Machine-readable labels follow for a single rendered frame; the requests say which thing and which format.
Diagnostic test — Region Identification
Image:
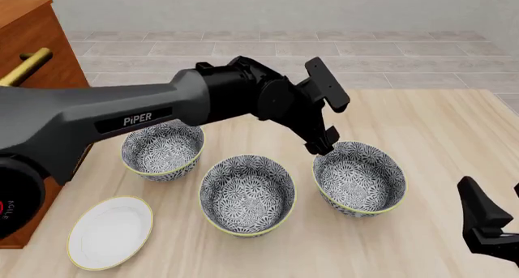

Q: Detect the brass cabinet handle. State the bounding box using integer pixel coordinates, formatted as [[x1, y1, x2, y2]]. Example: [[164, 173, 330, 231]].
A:
[[0, 47, 54, 88]]

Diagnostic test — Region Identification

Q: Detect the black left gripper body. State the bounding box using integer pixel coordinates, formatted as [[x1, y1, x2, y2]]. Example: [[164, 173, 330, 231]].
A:
[[257, 84, 332, 144]]

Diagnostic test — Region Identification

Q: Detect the wooden cabinet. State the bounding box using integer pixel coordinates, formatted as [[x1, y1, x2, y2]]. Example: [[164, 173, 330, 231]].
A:
[[0, 0, 92, 249]]

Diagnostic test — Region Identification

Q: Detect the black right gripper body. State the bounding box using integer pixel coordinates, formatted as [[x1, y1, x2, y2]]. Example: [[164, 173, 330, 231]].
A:
[[463, 225, 519, 256]]

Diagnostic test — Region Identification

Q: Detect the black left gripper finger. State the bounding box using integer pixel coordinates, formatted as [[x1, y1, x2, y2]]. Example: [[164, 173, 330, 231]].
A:
[[302, 134, 332, 156], [324, 125, 341, 144]]

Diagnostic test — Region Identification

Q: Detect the black white patterned bowl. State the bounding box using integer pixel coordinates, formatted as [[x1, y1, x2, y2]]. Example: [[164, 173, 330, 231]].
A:
[[197, 154, 298, 239], [120, 121, 206, 182], [311, 139, 408, 220]]

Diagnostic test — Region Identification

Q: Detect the white plate with yellow rim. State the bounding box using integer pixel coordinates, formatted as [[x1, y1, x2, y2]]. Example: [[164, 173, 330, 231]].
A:
[[66, 195, 155, 272]]

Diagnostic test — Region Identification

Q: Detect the black camera plate on stalk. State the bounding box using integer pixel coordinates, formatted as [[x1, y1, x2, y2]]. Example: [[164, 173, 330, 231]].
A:
[[298, 56, 351, 114]]

